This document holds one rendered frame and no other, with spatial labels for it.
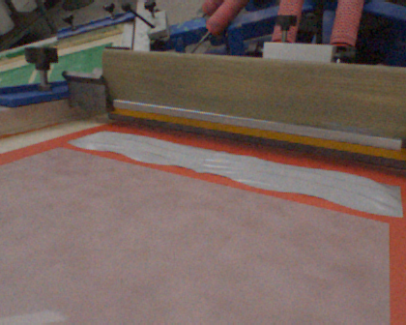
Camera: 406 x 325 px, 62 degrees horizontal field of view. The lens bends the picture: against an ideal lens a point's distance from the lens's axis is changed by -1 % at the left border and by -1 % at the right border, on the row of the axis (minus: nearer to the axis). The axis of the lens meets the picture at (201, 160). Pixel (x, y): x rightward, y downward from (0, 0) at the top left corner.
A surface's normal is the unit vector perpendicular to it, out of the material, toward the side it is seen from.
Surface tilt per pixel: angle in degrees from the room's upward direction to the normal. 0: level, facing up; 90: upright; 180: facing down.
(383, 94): 56
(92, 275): 32
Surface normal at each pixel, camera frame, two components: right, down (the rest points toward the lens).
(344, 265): 0.04, -0.94
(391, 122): -0.45, 0.26
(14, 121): 0.89, 0.18
